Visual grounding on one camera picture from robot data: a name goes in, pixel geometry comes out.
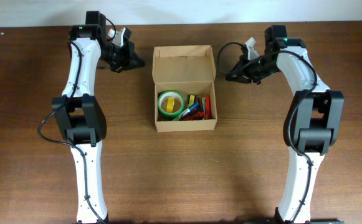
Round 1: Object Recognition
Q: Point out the small yellow tape roll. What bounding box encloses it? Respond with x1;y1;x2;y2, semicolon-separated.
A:
166;97;175;113

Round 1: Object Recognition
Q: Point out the brown cardboard box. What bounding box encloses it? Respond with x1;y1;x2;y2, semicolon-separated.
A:
152;45;217;132

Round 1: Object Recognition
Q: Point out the red black stapler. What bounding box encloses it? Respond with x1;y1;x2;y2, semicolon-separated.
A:
201;96;211;120

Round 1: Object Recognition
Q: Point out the yellow highlighter pen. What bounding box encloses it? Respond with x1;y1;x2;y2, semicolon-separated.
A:
188;95;195;107

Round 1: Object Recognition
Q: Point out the green tape roll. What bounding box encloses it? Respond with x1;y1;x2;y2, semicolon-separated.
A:
158;90;185;119

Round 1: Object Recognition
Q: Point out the orange utility knife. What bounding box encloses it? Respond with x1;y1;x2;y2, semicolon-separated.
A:
182;111;205;121

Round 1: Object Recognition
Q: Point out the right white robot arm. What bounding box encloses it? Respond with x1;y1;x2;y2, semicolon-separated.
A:
225;25;344;223

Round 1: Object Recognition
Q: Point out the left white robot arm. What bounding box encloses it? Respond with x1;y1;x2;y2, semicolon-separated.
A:
52;11;145;223

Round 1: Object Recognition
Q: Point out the blue white marker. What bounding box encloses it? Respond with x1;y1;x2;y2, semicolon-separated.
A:
172;102;199;121

